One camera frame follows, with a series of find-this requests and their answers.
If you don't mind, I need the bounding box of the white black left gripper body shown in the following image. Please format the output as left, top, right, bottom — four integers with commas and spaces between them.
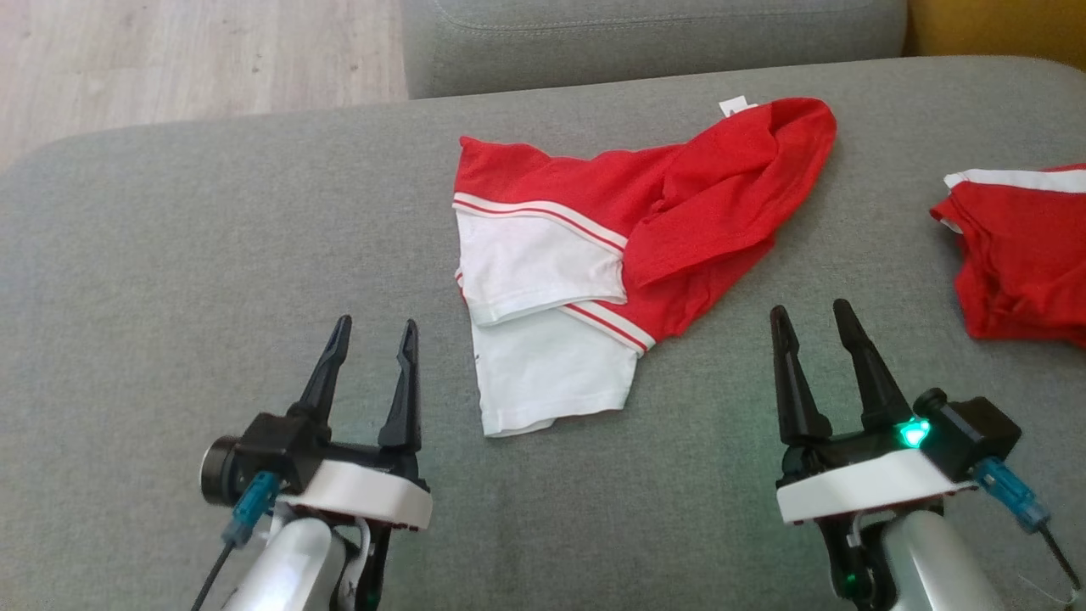
288, 441, 434, 611

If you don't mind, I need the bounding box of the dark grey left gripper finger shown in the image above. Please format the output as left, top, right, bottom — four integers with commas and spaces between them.
288, 316, 353, 442
378, 319, 423, 452

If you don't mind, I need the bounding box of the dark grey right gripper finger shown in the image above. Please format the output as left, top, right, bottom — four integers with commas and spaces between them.
833, 299, 913, 431
770, 305, 832, 446

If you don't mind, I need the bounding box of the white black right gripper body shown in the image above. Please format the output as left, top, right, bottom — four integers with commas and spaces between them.
776, 424, 977, 608

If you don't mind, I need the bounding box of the red jersey with white trim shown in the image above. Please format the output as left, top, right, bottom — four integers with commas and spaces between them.
930, 163, 1086, 349

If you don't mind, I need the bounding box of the red white-sleeved t-shirt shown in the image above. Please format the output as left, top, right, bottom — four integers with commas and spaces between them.
452, 96, 838, 439

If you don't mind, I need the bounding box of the grey sofa seat cushion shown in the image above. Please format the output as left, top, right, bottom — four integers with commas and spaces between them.
0, 55, 1086, 611
399, 0, 909, 101

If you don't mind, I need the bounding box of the black cable with blue plug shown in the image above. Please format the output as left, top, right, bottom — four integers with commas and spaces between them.
191, 471, 283, 611
974, 458, 1083, 592

